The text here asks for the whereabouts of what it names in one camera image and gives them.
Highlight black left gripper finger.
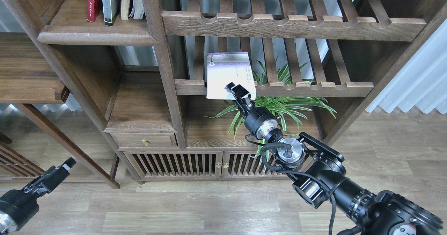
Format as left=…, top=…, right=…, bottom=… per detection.
left=23, top=157, right=76, bottom=197

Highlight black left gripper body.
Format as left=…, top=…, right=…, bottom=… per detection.
left=0, top=189, right=40, bottom=233

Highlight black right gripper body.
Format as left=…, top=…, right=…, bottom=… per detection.
left=244, top=104, right=281, bottom=140

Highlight pale lavender book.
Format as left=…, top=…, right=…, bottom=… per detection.
left=206, top=52, right=257, bottom=100

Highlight green and grey book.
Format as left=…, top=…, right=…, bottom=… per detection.
left=102, top=0, right=120, bottom=26

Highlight red cover book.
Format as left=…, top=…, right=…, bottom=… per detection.
left=87, top=0, right=102, bottom=22

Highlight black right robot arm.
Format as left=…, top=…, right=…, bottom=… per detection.
left=227, top=83, right=443, bottom=235

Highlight upright books on shelf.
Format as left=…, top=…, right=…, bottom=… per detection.
left=120, top=0, right=144, bottom=20

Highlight green spider plant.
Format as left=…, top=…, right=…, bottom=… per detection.
left=208, top=60, right=337, bottom=137

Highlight wooden side furniture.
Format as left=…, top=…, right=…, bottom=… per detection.
left=0, top=104, right=121, bottom=190

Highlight dark wooden bookshelf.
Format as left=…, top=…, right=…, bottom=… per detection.
left=2, top=0, right=446, bottom=181

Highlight brass drawer knob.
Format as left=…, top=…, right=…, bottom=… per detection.
left=141, top=138, right=149, bottom=147

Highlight white curtain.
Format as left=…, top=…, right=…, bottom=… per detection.
left=366, top=21, right=447, bottom=114

